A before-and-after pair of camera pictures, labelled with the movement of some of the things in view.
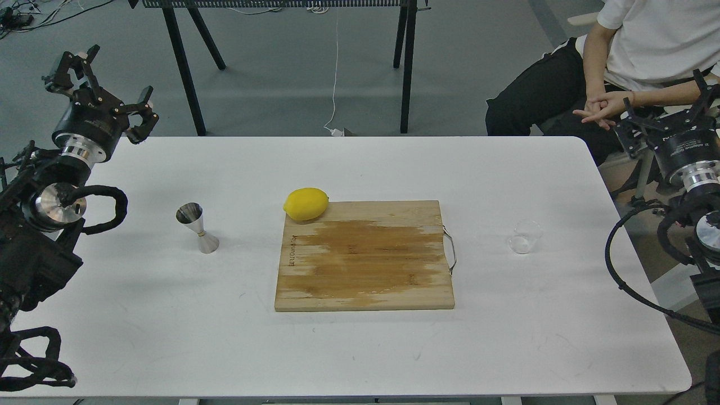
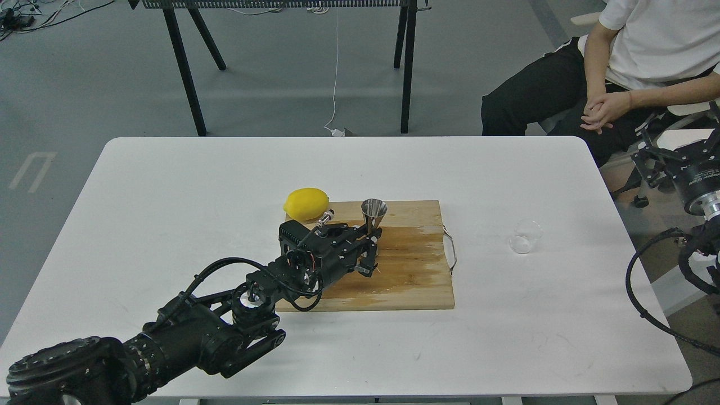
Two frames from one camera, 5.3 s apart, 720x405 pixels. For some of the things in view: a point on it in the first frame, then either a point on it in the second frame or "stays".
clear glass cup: x=525 y=232 stays
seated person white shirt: x=637 y=46 stays
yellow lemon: x=305 y=204 stays
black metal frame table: x=406 y=26 stays
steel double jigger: x=190 y=214 → x=373 y=210
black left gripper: x=93 y=121 → x=333 y=249
